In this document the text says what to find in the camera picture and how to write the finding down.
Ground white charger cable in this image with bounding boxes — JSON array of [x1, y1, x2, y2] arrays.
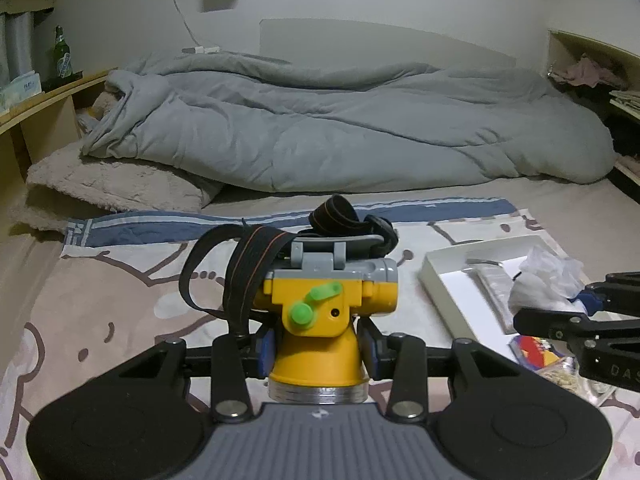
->
[[159, 0, 222, 58]]

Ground beige fleece blanket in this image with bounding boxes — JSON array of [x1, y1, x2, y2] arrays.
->
[[8, 90, 221, 232]]

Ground tissue pack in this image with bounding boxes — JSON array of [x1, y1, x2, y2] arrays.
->
[[0, 70, 42, 115]]

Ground grey curtain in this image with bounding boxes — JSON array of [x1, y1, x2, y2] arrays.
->
[[0, 12, 34, 87]]

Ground wooden bedside shelf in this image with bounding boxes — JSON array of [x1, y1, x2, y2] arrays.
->
[[0, 70, 110, 231]]

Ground white tissue wad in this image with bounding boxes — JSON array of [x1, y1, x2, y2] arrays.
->
[[506, 245, 587, 320]]

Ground yellow headlamp with black strap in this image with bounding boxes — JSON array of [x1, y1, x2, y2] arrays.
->
[[179, 195, 399, 404]]

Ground grey foil wipes packet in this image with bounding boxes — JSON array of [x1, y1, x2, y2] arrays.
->
[[464, 258, 515, 335]]

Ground grey duvet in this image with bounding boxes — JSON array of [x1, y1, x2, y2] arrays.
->
[[82, 52, 616, 193]]

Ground white cardboard box tray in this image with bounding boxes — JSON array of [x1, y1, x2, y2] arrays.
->
[[418, 233, 632, 409]]

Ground bag of beige hair ties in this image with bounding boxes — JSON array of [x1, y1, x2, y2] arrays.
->
[[537, 356, 587, 396]]

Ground cream wall shelf unit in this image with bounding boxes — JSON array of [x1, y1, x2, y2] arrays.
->
[[547, 29, 639, 200]]

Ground playing card box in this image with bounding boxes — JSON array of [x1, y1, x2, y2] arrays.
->
[[509, 335, 565, 372]]

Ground pink clothes on shelf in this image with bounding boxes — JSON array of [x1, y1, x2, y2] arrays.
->
[[548, 56, 628, 90]]

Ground green glass bottle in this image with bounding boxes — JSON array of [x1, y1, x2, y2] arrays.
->
[[53, 25, 73, 79]]

